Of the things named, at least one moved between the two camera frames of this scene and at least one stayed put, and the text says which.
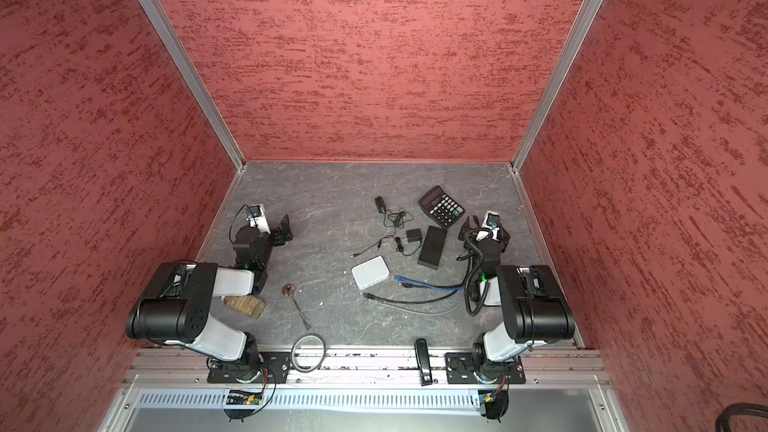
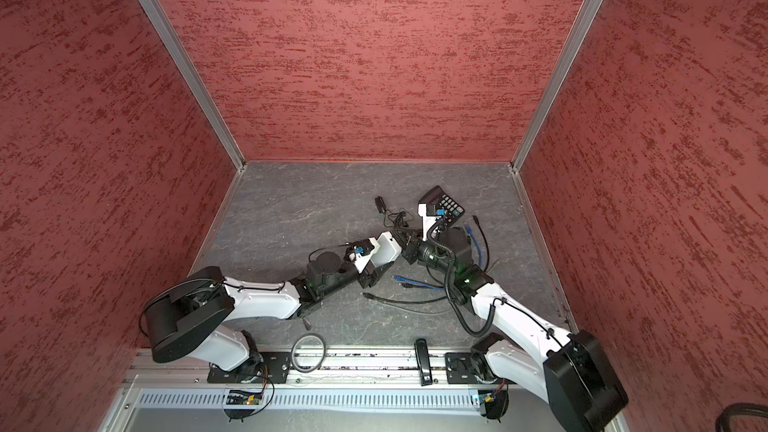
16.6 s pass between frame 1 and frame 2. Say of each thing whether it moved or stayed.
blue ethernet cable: stayed
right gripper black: moved
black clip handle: stayed
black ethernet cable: stayed
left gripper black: moved
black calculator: stayed
